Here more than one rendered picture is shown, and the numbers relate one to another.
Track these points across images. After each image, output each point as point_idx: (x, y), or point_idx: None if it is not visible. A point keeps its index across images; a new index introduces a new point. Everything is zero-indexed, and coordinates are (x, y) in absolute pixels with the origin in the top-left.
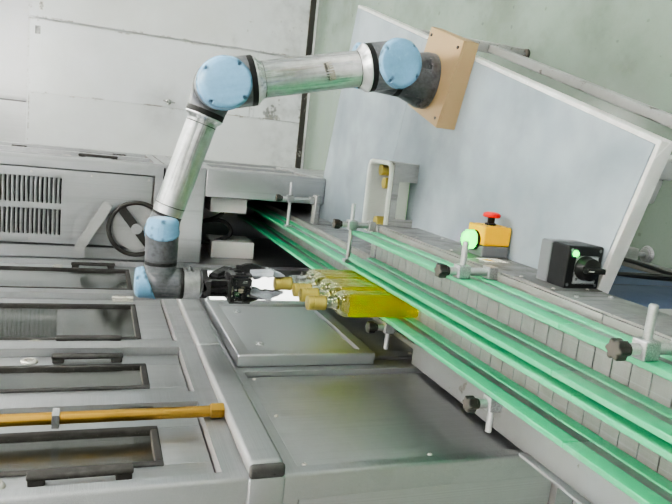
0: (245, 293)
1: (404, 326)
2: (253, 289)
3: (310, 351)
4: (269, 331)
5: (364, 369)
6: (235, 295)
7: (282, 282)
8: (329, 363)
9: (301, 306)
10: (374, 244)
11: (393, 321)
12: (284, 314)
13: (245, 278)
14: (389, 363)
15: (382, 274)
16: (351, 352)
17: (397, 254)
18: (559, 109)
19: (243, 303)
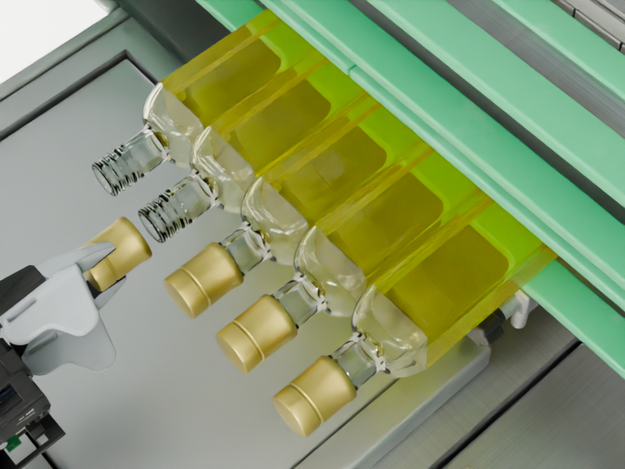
0: (36, 422)
1: (610, 328)
2: (33, 341)
3: (322, 468)
4: (120, 357)
5: (482, 419)
6: (8, 450)
7: (117, 268)
8: (381, 457)
9: (103, 68)
10: (413, 37)
11: (557, 299)
12: (89, 174)
13: (16, 398)
14: (524, 327)
15: (476, 147)
16: (432, 393)
17: (577, 167)
18: None
19: (46, 448)
